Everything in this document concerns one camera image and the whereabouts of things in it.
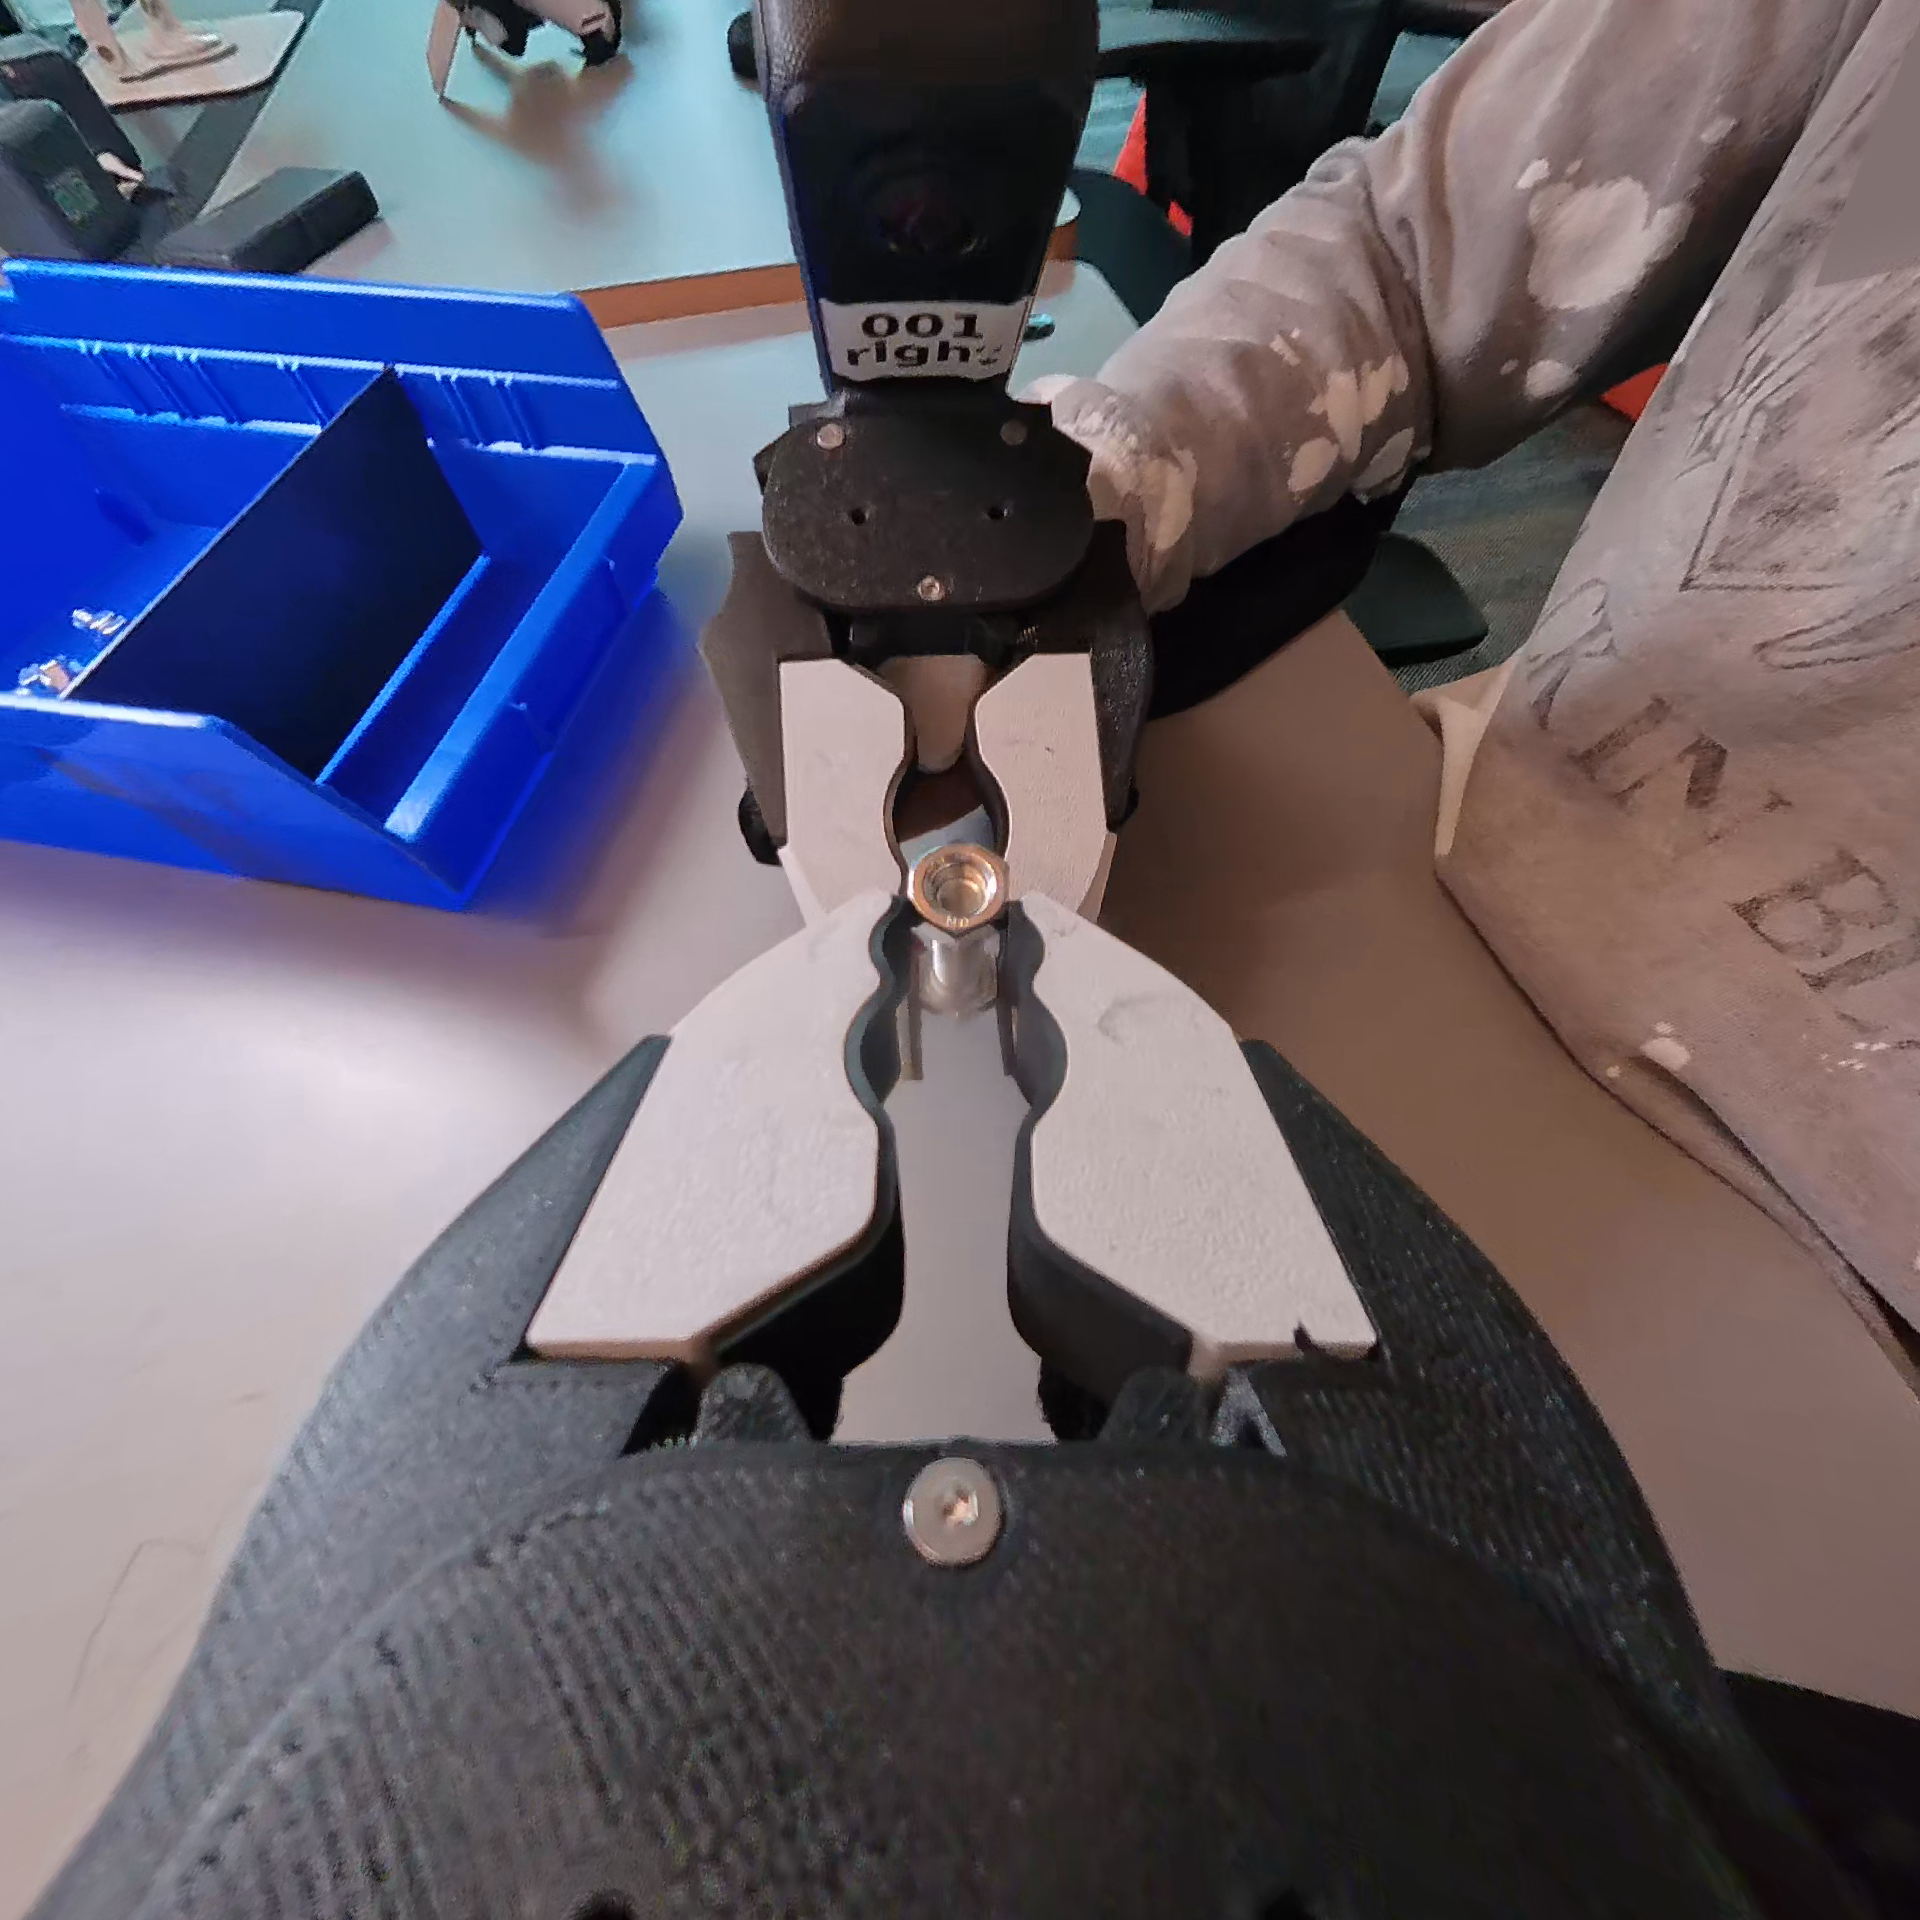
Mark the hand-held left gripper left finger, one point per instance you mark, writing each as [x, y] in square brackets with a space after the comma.
[720, 1170]

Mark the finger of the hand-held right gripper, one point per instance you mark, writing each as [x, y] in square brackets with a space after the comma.
[832, 764]
[1058, 779]

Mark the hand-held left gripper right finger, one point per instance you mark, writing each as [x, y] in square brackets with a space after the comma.
[1184, 1170]

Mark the steel hex nut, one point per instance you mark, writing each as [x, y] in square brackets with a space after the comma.
[956, 886]

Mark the steel hex bolt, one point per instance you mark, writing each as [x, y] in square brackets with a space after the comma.
[954, 967]

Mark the blue plastic storage bin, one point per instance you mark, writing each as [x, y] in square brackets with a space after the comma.
[225, 809]

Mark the person's right forearm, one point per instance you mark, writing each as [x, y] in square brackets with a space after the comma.
[1350, 300]

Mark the grey desk with wood edge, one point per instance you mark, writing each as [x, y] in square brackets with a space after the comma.
[599, 194]

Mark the black bin divider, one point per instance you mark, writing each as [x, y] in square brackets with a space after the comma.
[299, 599]

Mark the black office chair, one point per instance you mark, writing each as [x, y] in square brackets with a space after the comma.
[1305, 76]

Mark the spare hand-held gripper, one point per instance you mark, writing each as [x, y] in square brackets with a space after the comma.
[511, 15]

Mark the person's grey patterned sweatshirt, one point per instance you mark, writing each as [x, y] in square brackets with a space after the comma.
[1723, 674]

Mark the black rectangular block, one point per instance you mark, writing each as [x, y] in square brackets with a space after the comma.
[271, 218]

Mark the wooden stand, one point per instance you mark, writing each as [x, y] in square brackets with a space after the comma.
[195, 67]

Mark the grey box device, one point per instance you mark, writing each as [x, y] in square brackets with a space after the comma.
[60, 187]

